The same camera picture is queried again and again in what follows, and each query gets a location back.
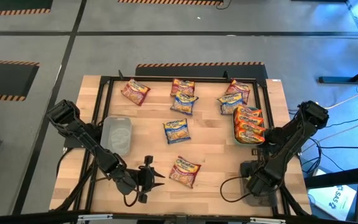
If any red Maruchan ramen pack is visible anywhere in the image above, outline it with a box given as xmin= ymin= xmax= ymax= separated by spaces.
xmin=121 ymin=78 xmax=151 ymax=106
xmin=170 ymin=78 xmax=196 ymax=97
xmin=224 ymin=79 xmax=252 ymax=105
xmin=168 ymin=155 xmax=202 ymax=189

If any black floor cable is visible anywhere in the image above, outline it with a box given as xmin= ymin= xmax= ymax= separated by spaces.
xmin=300 ymin=113 xmax=358 ymax=134
xmin=300 ymin=136 xmax=358 ymax=175

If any black hazard-striped floor mat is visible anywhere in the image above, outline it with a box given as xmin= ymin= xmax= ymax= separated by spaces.
xmin=0 ymin=59 xmax=40 ymax=102
xmin=134 ymin=61 xmax=269 ymax=88
xmin=117 ymin=0 xmax=225 ymax=6
xmin=0 ymin=0 xmax=54 ymax=18

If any black desk base frame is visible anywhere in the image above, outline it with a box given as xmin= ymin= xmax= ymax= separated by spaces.
xmin=318 ymin=0 xmax=358 ymax=85

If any white SAS printed box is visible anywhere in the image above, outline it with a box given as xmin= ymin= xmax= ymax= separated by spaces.
xmin=308 ymin=185 xmax=357 ymax=222

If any green plastic bin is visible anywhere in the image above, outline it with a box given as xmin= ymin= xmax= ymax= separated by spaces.
xmin=231 ymin=106 xmax=267 ymax=147

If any dark grey plastic bin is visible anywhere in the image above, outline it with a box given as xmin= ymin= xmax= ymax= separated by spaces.
xmin=239 ymin=160 xmax=279 ymax=208

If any grey plastic tray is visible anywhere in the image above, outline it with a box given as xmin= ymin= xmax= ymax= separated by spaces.
xmin=99 ymin=116 xmax=133 ymax=156

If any black aluminium table frame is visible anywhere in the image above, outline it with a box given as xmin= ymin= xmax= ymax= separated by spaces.
xmin=50 ymin=70 xmax=312 ymax=218

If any black desk foot bar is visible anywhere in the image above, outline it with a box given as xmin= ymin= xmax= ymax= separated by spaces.
xmin=303 ymin=164 xmax=358 ymax=190

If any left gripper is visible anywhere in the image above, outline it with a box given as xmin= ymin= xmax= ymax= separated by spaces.
xmin=136 ymin=155 xmax=167 ymax=204

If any blue Maruchan ramen pack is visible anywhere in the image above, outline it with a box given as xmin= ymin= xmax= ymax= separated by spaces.
xmin=162 ymin=118 xmax=191 ymax=145
xmin=217 ymin=92 xmax=245 ymax=116
xmin=170 ymin=91 xmax=200 ymax=116

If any orange Maruchan ramen pack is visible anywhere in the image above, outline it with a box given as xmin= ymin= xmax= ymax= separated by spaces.
xmin=234 ymin=120 xmax=266 ymax=136
xmin=236 ymin=105 xmax=263 ymax=118
xmin=234 ymin=129 xmax=265 ymax=146
xmin=234 ymin=111 xmax=265 ymax=126

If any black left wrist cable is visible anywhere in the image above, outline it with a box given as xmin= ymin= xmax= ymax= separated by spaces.
xmin=122 ymin=179 xmax=144 ymax=208

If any white floor cable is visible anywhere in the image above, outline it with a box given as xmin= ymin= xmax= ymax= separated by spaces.
xmin=324 ymin=85 xmax=358 ymax=110

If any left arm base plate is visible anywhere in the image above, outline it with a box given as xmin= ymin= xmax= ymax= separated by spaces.
xmin=63 ymin=126 xmax=102 ymax=149

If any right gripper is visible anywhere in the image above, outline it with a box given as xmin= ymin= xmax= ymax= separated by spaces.
xmin=240 ymin=161 xmax=284 ymax=197

